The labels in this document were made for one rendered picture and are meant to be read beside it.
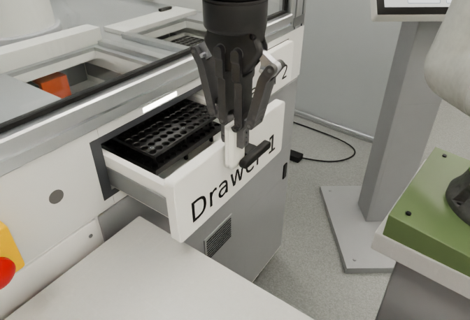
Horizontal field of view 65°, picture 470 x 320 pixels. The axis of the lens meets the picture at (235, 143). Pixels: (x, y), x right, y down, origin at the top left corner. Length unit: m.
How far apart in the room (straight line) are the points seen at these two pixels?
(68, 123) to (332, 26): 1.90
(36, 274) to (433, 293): 0.65
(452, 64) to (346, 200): 1.24
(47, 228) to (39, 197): 0.05
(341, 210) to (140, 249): 1.29
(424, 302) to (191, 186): 0.49
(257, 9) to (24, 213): 0.40
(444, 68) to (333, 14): 1.60
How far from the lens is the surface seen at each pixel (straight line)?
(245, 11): 0.42
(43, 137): 0.54
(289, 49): 0.98
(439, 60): 0.71
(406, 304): 0.82
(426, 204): 0.70
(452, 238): 0.66
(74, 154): 0.57
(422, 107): 1.49
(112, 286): 0.59
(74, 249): 0.65
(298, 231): 1.71
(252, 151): 0.55
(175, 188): 0.48
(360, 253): 1.64
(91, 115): 0.57
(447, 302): 0.78
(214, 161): 0.52
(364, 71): 2.26
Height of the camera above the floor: 1.22
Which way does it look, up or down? 33 degrees down
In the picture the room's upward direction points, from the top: straight up
